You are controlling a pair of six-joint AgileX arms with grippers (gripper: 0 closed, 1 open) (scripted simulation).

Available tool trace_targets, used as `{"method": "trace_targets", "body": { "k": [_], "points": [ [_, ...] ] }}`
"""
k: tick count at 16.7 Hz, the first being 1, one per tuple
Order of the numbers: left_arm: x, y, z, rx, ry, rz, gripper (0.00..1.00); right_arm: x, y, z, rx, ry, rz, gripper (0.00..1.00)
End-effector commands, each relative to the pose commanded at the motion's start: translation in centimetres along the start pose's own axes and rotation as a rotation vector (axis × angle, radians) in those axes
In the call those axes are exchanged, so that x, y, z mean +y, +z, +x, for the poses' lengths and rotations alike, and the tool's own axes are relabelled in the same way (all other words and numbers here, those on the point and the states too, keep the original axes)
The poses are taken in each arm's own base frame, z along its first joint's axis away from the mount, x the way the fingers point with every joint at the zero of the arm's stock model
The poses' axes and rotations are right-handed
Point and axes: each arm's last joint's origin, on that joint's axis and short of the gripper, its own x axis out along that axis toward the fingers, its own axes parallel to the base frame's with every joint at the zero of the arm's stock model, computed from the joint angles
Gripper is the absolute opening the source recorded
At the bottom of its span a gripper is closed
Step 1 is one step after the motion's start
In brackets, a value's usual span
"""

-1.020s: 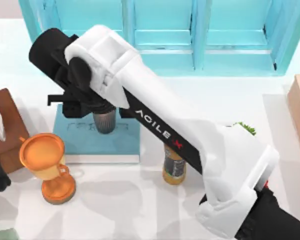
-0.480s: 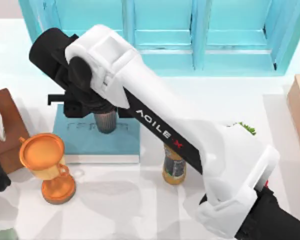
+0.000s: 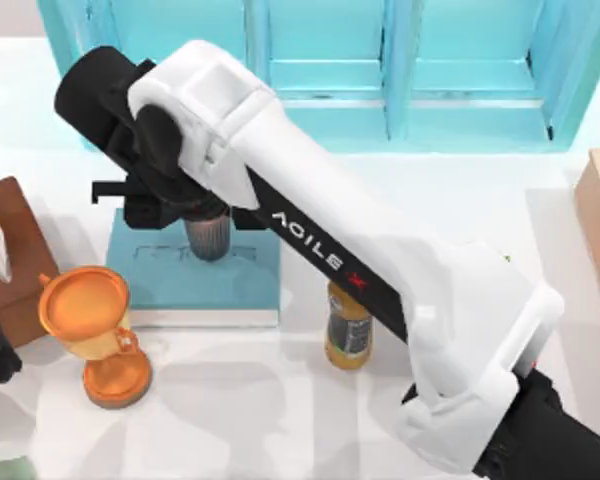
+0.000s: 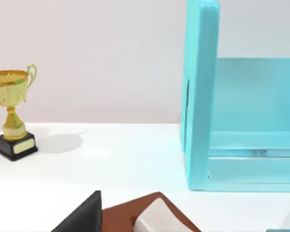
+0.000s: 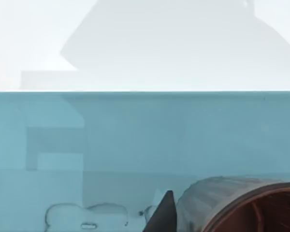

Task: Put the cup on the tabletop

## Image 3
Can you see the dark grey cup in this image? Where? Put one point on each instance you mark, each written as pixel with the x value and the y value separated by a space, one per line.
pixel 208 239

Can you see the teal book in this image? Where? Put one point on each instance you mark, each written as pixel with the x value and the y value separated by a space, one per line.
pixel 190 285

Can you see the orange trophy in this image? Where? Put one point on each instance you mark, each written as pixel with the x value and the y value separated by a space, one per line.
pixel 87 312

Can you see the brown tissue box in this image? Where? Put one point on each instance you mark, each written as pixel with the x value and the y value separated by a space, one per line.
pixel 27 280

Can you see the yellow bottle with dark label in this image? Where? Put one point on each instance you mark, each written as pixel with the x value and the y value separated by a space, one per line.
pixel 347 340

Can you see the light blue rack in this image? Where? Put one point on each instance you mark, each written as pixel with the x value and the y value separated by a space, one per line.
pixel 330 75

